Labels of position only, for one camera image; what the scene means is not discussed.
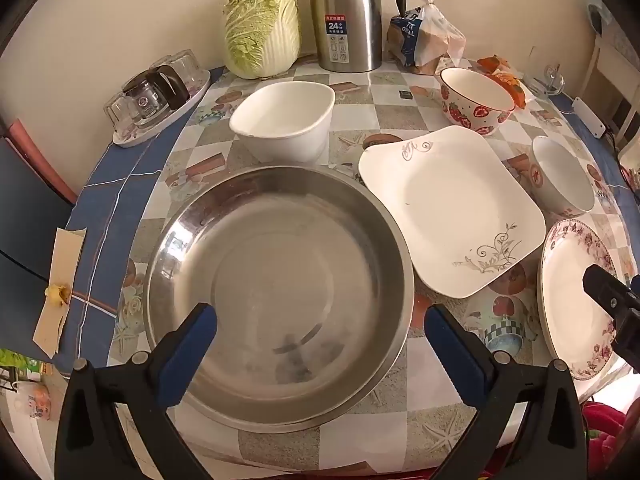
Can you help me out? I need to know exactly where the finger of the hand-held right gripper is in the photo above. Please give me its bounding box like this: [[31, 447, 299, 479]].
[[582, 262, 640, 375]]

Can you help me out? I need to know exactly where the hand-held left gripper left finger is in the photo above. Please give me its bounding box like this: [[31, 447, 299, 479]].
[[55, 302, 218, 480]]

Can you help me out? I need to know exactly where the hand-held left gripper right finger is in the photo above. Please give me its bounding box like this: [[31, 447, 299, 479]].
[[424, 304, 586, 480]]

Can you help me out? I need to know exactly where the round floral plate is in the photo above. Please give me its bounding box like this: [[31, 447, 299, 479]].
[[537, 218, 623, 381]]

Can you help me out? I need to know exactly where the stainless steel basin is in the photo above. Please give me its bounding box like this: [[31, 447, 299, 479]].
[[143, 165, 416, 433]]

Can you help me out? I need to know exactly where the square white patterned plate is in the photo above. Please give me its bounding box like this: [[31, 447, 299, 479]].
[[358, 125, 547, 301]]

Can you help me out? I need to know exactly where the strawberry print bowl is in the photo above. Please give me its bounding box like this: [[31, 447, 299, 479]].
[[440, 67, 516, 136]]

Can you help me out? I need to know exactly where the white rectangular bowl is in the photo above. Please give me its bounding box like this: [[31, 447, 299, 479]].
[[229, 81, 336, 165]]

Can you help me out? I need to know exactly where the red cloth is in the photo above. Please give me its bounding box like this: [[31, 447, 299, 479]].
[[582, 400, 640, 480]]

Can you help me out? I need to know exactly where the beige paper strip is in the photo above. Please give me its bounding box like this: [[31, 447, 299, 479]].
[[32, 227, 88, 358]]

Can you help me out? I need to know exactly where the green package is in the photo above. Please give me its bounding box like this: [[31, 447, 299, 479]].
[[0, 349, 46, 376]]

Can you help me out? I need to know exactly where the blue tablecloth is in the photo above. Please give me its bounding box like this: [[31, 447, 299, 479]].
[[52, 67, 640, 376]]

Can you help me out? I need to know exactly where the clear glass mug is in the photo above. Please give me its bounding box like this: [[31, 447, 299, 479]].
[[527, 45, 568, 96]]

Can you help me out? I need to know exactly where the dark blue panel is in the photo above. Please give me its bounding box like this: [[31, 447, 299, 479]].
[[0, 135, 76, 361]]

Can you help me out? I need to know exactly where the white chair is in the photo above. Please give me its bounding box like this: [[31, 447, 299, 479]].
[[582, 25, 640, 161]]

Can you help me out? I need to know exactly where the white oval tray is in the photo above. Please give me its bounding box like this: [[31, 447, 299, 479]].
[[111, 69, 212, 148]]

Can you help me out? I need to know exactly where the checked printed tablecloth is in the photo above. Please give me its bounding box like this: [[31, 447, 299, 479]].
[[107, 57, 631, 476]]

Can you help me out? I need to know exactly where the bagged bread loaf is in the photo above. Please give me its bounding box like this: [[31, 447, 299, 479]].
[[387, 0, 468, 75]]

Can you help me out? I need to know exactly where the napa cabbage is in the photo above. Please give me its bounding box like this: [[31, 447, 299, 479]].
[[222, 0, 301, 80]]

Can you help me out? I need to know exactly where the stainless steel thermos jug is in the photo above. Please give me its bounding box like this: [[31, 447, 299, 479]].
[[310, 0, 408, 73]]

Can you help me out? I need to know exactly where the thin black cable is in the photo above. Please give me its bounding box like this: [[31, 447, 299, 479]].
[[0, 252, 118, 313]]

